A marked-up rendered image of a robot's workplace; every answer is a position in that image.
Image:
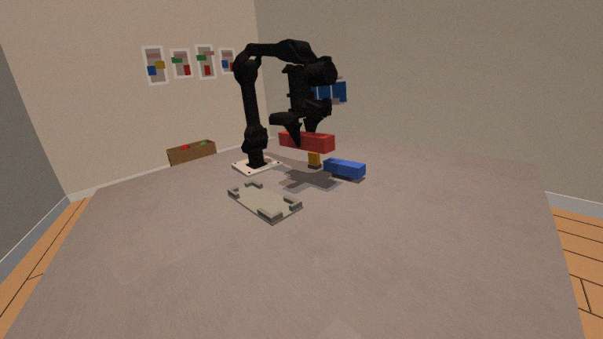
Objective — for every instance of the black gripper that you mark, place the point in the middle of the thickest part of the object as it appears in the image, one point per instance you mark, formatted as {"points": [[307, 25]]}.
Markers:
{"points": [[289, 120]]}

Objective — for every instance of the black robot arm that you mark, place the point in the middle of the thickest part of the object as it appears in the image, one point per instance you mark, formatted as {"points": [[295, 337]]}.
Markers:
{"points": [[315, 72]]}

